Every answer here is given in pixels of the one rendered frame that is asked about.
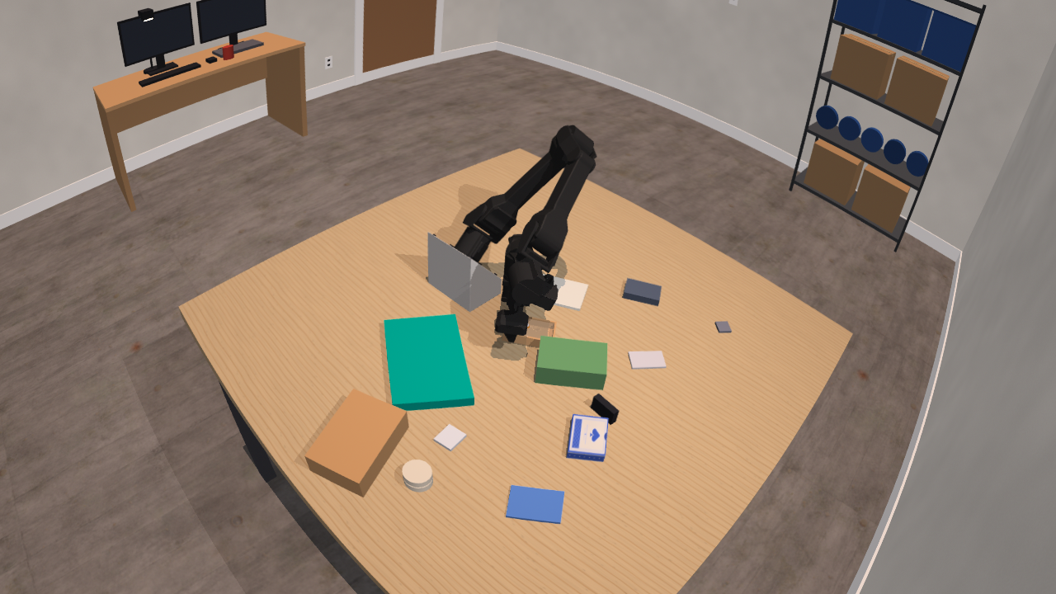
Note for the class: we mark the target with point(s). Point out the beige flat disc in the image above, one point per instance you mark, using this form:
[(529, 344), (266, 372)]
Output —
[(417, 473), (419, 490)]

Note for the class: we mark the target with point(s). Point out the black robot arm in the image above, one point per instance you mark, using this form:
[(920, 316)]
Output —
[(546, 230)]

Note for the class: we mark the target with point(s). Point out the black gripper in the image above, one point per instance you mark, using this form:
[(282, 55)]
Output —
[(513, 321)]

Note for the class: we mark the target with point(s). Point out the teal flat box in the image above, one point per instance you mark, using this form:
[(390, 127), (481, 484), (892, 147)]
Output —
[(427, 367)]

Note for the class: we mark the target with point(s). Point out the blue flat rectangular pad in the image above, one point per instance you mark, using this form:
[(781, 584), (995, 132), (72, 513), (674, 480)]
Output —
[(535, 504)]

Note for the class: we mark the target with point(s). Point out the tan rectangular block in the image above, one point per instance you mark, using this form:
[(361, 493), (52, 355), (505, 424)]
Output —
[(354, 446)]

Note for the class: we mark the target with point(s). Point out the white flat square case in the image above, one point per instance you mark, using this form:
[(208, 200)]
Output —
[(450, 437)]

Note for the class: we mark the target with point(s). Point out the wooden ball-in-hole puzzle tray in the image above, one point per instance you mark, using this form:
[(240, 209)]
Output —
[(536, 327)]

